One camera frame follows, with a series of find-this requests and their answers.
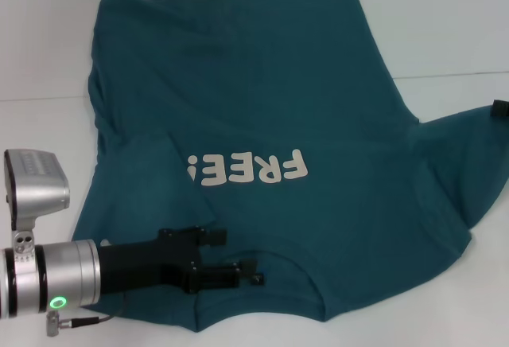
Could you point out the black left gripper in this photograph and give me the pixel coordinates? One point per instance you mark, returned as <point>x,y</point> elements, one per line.
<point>139,263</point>

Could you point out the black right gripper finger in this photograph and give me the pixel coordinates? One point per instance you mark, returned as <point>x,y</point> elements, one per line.
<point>501,109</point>

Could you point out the teal t-shirt with FREE print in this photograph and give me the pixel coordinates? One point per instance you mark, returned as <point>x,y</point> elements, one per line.
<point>258,104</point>

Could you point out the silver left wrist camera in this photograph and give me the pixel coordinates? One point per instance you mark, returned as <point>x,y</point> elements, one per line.
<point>40,192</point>

